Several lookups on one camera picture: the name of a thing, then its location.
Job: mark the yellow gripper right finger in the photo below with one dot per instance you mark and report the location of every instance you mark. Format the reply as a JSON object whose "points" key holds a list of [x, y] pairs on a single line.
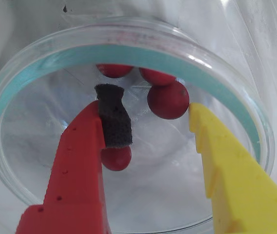
{"points": [[245, 195]]}

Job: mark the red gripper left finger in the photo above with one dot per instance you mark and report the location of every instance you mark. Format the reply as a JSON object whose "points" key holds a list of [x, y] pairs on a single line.
{"points": [[75, 182]]}

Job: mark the plain red round candy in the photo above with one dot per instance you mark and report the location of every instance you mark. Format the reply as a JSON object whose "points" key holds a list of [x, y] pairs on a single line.
{"points": [[156, 76], [167, 102], [117, 159]]}

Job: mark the red candy with m print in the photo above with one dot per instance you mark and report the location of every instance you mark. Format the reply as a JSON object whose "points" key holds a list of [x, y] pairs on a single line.
{"points": [[115, 70]]}

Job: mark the clear glass bowl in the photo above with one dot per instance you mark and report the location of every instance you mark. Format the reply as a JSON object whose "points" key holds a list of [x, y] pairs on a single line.
{"points": [[138, 52]]}

